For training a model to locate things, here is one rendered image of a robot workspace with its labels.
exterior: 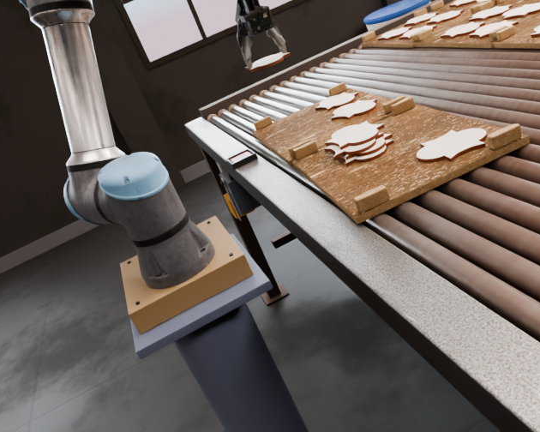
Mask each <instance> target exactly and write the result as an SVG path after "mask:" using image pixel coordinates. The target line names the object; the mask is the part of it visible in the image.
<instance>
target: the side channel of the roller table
mask: <svg viewBox="0 0 540 432"><path fill-rule="evenodd" d="M439 1H440V0H435V1H433V2H431V3H428V4H426V5H424V6H422V7H420V8H418V9H415V10H413V11H411V12H409V13H407V14H405V15H402V16H400V17H398V18H396V19H394V20H392V21H389V22H387V23H385V24H383V25H381V26H378V27H376V28H374V29H372V30H370V31H368V32H366V33H363V34H361V35H358V36H356V37H355V38H353V39H350V40H347V41H346V42H344V43H342V44H340V45H336V46H334V47H333V48H331V49H329V50H326V51H324V52H322V53H320V54H318V55H315V56H313V57H311V58H309V59H307V60H304V61H302V62H300V63H298V64H296V65H293V66H291V67H290V68H288V69H284V70H282V71H280V72H278V73H277V74H275V75H271V76H269V77H268V78H266V79H264V80H261V81H258V82H256V83H255V84H252V85H250V86H248V87H246V88H244V89H241V90H239V91H237V92H235V93H233V94H230V95H228V96H226V97H224V98H222V99H219V100H217V101H215V102H213V103H212V104H209V105H206V106H204V107H202V108H200V109H199V112H200V114H201V117H202V118H204V119H205V120H207V117H208V116H209V115H210V114H215V115H217V116H218V112H219V110H223V109H225V110H228V107H229V106H230V105H238V103H239V101H240V100H243V99H246V100H249V97H250V96H251V95H258V96H259V92H260V91H262V90H269V88H270V87H271V86H274V85H276V86H278V85H279V84H280V82H282V81H289V79H290V78H291V77H292V76H299V74H300V73H301V72H304V71H308V72H309V69H310V68H313V67H318V66H319V64H320V63H328V60H329V59H331V58H334V57H338V56H339V55H340V54H343V53H347V52H348V50H351V49H356V48H357V47H358V46H359V45H361V44H362V43H363V39H362V36H364V35H365V34H368V33H371V32H374V31H375V36H378V35H380V34H383V33H385V32H387V31H389V30H391V29H394V28H396V27H398V26H400V25H402V24H405V23H406V22H408V20H410V19H413V18H415V17H414V12H417V11H419V10H421V9H425V8H426V9H427V12H428V13H429V12H430V11H433V10H431V7H430V5H432V4H434V3H437V2H439ZM452 1H455V0H443V2H444V5H446V4H448V3H450V2H452Z"/></svg>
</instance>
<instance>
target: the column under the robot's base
mask: <svg viewBox="0 0 540 432"><path fill-rule="evenodd" d="M230 236H231V237H232V239H233V240H234V241H235V243H236V244H237V246H238V247H239V248H240V250H242V252H243V253H244V255H245V257H246V259H247V261H248V263H249V266H250V268H251V270H252V272H253V275H252V276H250V277H248V278H246V279H244V280H242V281H240V282H239V283H237V284H235V285H233V286H231V287H229V288H227V289H226V290H224V291H222V292H220V293H218V294H216V295H214V296H212V297H210V298H208V299H207V300H205V301H203V302H201V303H199V304H197V305H196V306H194V307H192V308H190V309H187V310H185V311H184V312H182V313H181V314H179V315H176V316H174V317H172V318H171V319H170V320H168V321H165V322H163V323H161V324H159V325H158V326H156V327H154V328H152V329H150V330H148V331H146V332H144V333H143V334H140V333H139V331H138V330H137V328H136V326H135V324H134V322H132V320H131V318H130V321H131V327H132V333H133V338H134V343H135V353H136V354H137V356H138V358H140V359H143V358H144V357H147V356H149V355H151V354H153V353H154V352H156V351H158V350H160V349H162V348H164V347H165V346H167V345H169V344H171V343H173V342H174V343H175V345H176V347H177V348H178V350H179V352H180V353H181V355H182V357H183V359H184V361H185V362H186V364H187V365H188V367H189V369H190V371H191V373H192V375H193V376H194V378H195V379H196V381H197V383H198V385H199V386H200V388H201V390H202V392H203V393H204V395H205V396H206V398H207V401H208V402H209V404H210V406H211V407H212V408H213V411H214V412H215V414H216V416H217V418H218V419H219V421H220V423H221V424H222V426H223V428H224V429H225V432H308V430H307V428H306V426H305V423H304V421H303V419H302V417H301V415H300V413H299V411H298V409H297V407H296V405H295V403H294V401H293V399H292V397H291V394H290V392H289V390H288V388H287V386H286V384H285V382H284V380H283V378H282V376H281V374H280V372H279V369H278V367H277V365H276V363H275V362H274V360H273V357H272V355H271V353H270V351H269V350H268V348H267V345H266V343H265V340H264V338H263V337H262V335H261V332H260V330H259V328H258V326H257V325H256V323H255V320H254V318H253V316H252V314H251V312H250V310H249V307H248V305H247V304H246V303H247V302H249V301H250V300H252V299H254V298H256V297H258V296H260V295H261V294H263V293H265V292H267V291H270V290H272V288H273V286H272V284H271V282H270V280H269V279H268V277H267V276H266V275H265V274H264V272H262V270H261V269H260V268H259V266H258V265H257V264H256V263H255V261H254V260H253V258H252V257H251V256H250V255H249V253H248V252H247V251H246V249H245V248H244V247H243V246H242V244H240V242H239V241H238V240H237V238H236V237H235V236H234V234H230Z"/></svg>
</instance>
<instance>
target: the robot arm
mask: <svg viewBox="0 0 540 432"><path fill-rule="evenodd" d="M19 1H20V3H23V4H24V6H25V7H26V9H28V12H29V15H30V19H31V21H32V22H33V23H34V24H36V25H37V26H38V27H40V28H41V29H42V32H43V35H44V39H45V46H46V50H47V53H48V57H49V60H50V64H51V71H52V74H53V78H54V82H55V86H56V90H57V96H58V99H59V103H60V107H61V111H62V114H63V120H64V124H65V128H66V132H67V136H68V139H69V145H70V150H71V156H70V158H69V160H68V162H67V163H66V167H67V171H68V174H69V177H68V179H67V182H66V184H64V189H63V196H64V200H65V202H66V205H67V207H68V209H69V210H70V212H72V214H74V216H76V217H77V218H78V219H81V220H83V221H86V222H89V223H91V224H95V225H123V226H124V228H125V230H126V232H128V234H129V237H130V238H131V240H132V242H133V244H134V245H135V247H136V252H137V256H138V262H139V267H140V271H141V276H142V278H143V280H144V281H145V283H146V285H147V286H148V287H150V288H153V289H164V288H169V287H172V286H175V285H179V284H182V283H183V282H185V281H187V280H189V279H191V278H193V277H194V276H196V274H198V273H200V272H201V271H202V270H203V269H204V268H205V267H206V266H207V265H208V264H209V263H210V262H211V260H212V259H213V257H214V254H215V249H214V246H213V244H212V242H211V240H210V239H209V237H208V236H207V235H206V234H204V233H203V232H202V231H201V230H200V229H199V228H198V227H197V226H196V225H195V224H194V223H193V222H192V221H191V220H190V218H189V216H188V214H187V212H186V210H185V208H184V206H183V204H182V202H181V200H180V198H179V196H178V194H177V192H176V190H175V188H174V186H173V184H172V182H171V180H170V178H169V174H168V171H167V170H166V168H165V167H164V166H163V165H162V163H161V161H160V160H159V158H158V157H157V156H156V155H154V154H152V153H146V152H140V153H132V154H130V155H125V153H124V152H122V151H121V150H119V149H118V148H117V147H116V145H115V142H114V137H113V134H112V129H111V122H110V118H109V114H108V110H107V106H106V102H105V96H104V91H103V88H102V83H101V80H100V75H99V68H98V64H97V60H96V56H95V52H94V48H93V41H92V37H91V33H90V29H89V22H90V20H92V18H93V17H94V10H93V3H92V0H19ZM235 21H236V23H237V42H238V44H239V47H240V50H241V52H242V54H243V59H244V61H245V63H246V65H247V66H248V68H249V70H250V71H251V69H252V65H253V63H252V62H251V56H252V54H251V50H250V49H251V46H252V43H253V41H252V39H250V38H249V36H250V37H252V36H256V35H257V34H259V33H263V32H265V31H266V35H267V36H268V37H270V38H272V39H273V40H274V43H275V44H276V45H277V46H278V47H279V50H280V51H281V52H282V53H287V51H286V46H285V40H284V39H283V37H282V35H281V33H280V32H279V28H278V24H277V22H276V20H274V18H273V17H272V14H271V11H270V8H269V6H263V5H262V6H260V3H259V0H237V9H236V17H235ZM246 32H247V33H248V34H249V35H248V36H247V33H246Z"/></svg>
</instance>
